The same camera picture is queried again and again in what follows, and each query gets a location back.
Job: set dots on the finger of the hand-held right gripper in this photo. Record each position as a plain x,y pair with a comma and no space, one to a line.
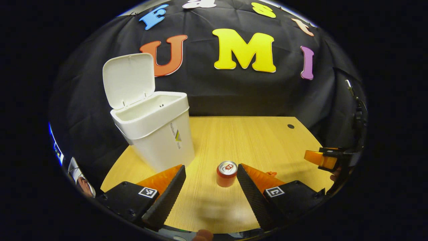
321,159

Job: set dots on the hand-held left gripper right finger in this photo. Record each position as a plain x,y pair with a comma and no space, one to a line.
254,197

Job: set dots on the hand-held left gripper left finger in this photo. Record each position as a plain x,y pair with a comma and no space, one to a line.
165,201

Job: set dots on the orange paper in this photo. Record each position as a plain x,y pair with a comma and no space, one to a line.
271,173

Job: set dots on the red pop can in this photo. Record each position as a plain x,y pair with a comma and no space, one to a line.
226,177

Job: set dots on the white desktop garbage bin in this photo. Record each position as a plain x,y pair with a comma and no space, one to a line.
157,140

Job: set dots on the wooden desktop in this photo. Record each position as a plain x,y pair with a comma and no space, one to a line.
240,140

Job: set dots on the white side table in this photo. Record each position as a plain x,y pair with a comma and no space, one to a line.
74,169

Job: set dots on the black backdrop cloth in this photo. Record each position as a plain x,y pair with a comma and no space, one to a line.
234,90

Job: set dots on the computer monitor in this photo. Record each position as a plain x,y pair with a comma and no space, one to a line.
57,150

